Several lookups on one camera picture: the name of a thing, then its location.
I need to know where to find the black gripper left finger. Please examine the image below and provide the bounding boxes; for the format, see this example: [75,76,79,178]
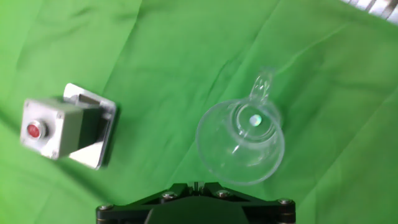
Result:
[95,182,197,224]

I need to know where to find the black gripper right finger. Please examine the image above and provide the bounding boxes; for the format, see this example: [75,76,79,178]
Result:
[198,182,297,224]

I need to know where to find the clear glass mug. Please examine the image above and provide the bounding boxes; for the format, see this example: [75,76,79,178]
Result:
[195,67,286,187]

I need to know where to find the white button box on plate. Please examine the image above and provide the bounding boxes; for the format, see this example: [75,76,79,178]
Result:
[19,82,118,171]

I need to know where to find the green cloth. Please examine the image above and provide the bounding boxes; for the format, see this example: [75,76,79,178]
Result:
[0,0,398,224]

